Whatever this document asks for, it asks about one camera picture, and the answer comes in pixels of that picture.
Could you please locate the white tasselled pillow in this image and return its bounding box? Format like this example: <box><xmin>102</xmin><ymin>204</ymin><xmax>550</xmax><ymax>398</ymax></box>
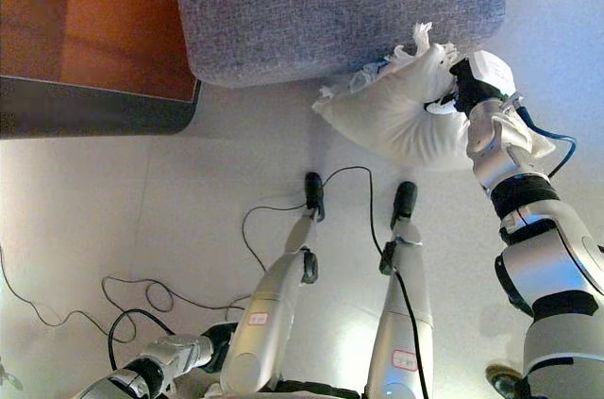
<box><xmin>310</xmin><ymin>21</ymin><xmax>473</xmax><ymax>169</ymax></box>

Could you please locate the silver left robot leg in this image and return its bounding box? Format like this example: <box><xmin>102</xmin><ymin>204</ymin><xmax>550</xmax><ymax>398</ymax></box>
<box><xmin>220</xmin><ymin>208</ymin><xmax>320</xmax><ymax>395</ymax></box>

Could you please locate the black right robot foot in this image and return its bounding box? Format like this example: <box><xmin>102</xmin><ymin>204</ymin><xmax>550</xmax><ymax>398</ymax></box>
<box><xmin>390</xmin><ymin>180</ymin><xmax>419</xmax><ymax>231</ymax></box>

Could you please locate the black robot foot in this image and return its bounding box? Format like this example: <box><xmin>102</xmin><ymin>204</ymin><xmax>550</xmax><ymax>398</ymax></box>
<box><xmin>304</xmin><ymin>171</ymin><xmax>327</xmax><ymax>224</ymax></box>
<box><xmin>390</xmin><ymin>180</ymin><xmax>419</xmax><ymax>231</ymax></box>

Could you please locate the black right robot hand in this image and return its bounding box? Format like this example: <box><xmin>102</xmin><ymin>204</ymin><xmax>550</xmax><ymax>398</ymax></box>
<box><xmin>424</xmin><ymin>50</ymin><xmax>518</xmax><ymax>116</ymax></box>

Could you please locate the thin black cable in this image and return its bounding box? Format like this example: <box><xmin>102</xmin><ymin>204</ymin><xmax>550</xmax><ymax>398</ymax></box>
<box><xmin>242</xmin><ymin>166</ymin><xmax>393</xmax><ymax>277</ymax></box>
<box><xmin>0</xmin><ymin>247</ymin><xmax>251</xmax><ymax>343</ymax></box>

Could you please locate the blue wrist cable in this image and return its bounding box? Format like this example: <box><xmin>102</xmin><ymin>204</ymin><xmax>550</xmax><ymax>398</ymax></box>
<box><xmin>516</xmin><ymin>104</ymin><xmax>578</xmax><ymax>178</ymax></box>

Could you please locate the silver robot leg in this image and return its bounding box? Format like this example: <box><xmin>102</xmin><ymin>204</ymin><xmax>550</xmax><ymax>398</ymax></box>
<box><xmin>365</xmin><ymin>222</ymin><xmax>435</xmax><ymax>399</ymax></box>
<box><xmin>220</xmin><ymin>208</ymin><xmax>320</xmax><ymax>395</ymax></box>

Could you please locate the brown glossy wardrobe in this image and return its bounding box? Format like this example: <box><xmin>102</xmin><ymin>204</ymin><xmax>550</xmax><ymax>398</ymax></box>
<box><xmin>0</xmin><ymin>0</ymin><xmax>203</xmax><ymax>140</ymax></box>

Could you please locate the silver right robot leg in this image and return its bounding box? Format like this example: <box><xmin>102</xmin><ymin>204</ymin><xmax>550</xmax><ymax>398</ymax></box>
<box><xmin>365</xmin><ymin>222</ymin><xmax>435</xmax><ymax>399</ymax></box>

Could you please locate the white cloth wrist wrap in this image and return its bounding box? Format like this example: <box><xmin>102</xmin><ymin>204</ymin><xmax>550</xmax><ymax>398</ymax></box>
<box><xmin>490</xmin><ymin>110</ymin><xmax>558</xmax><ymax>159</ymax></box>

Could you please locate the grey fabric tub armchair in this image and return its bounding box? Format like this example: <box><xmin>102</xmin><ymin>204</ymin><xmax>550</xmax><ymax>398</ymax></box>
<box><xmin>123</xmin><ymin>0</ymin><xmax>509</xmax><ymax>89</ymax></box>

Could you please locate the thick black cable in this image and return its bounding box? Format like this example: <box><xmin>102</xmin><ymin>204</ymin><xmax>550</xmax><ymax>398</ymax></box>
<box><xmin>107</xmin><ymin>308</ymin><xmax>176</xmax><ymax>372</ymax></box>
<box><xmin>379</xmin><ymin>241</ymin><xmax>431</xmax><ymax>399</ymax></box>

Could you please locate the black left robot foot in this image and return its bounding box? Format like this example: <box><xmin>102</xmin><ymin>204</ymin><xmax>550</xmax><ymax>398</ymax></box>
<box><xmin>304</xmin><ymin>171</ymin><xmax>327</xmax><ymax>224</ymax></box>

